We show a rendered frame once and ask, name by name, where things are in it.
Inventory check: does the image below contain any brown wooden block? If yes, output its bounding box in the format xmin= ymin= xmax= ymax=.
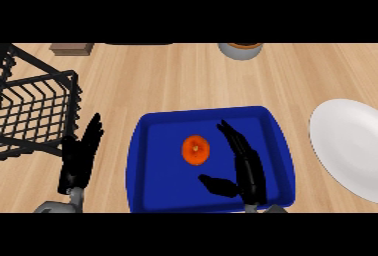
xmin=49 ymin=43 xmax=95 ymax=57

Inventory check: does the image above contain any blue tray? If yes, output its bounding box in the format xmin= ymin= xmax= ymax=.
xmin=124 ymin=105 xmax=297 ymax=214

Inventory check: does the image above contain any white plate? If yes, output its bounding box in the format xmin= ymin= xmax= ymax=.
xmin=307 ymin=98 xmax=378 ymax=204

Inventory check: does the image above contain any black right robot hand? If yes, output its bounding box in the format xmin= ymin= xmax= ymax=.
xmin=197 ymin=118 xmax=271 ymax=206

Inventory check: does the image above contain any orange squash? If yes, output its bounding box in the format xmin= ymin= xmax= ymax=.
xmin=180 ymin=134 xmax=213 ymax=166

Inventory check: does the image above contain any grey pot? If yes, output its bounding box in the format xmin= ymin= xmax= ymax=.
xmin=217 ymin=43 xmax=265 ymax=61

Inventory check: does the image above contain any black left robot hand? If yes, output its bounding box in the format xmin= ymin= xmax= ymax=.
xmin=56 ymin=112 xmax=107 ymax=196

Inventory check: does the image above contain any black wire basket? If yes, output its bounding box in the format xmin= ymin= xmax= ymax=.
xmin=0 ymin=43 xmax=84 ymax=162

